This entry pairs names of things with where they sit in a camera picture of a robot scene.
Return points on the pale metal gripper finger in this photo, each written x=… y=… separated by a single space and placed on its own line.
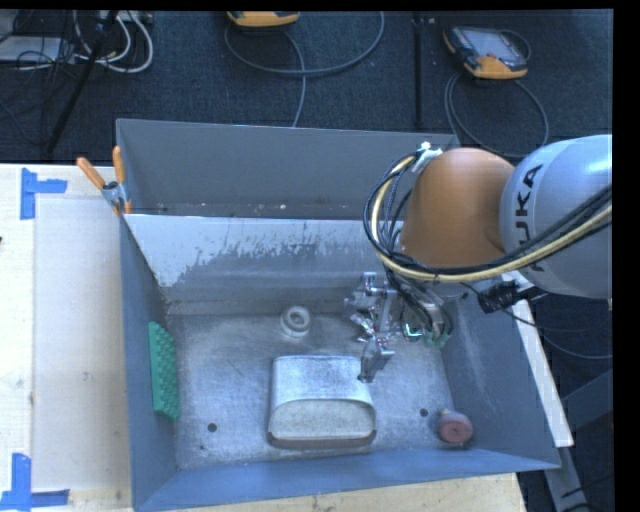
x=369 y=290
x=372 y=361

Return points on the black cylinder on white bracket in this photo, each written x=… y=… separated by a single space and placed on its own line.
x=500 y=296

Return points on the grey oval metal tin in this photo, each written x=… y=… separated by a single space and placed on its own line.
x=320 y=395

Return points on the grey metal bin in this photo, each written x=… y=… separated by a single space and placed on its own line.
x=250 y=390

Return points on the pink-red small cylinder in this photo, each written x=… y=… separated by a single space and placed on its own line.
x=455 y=428

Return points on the dark green flat block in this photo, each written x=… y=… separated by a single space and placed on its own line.
x=164 y=372

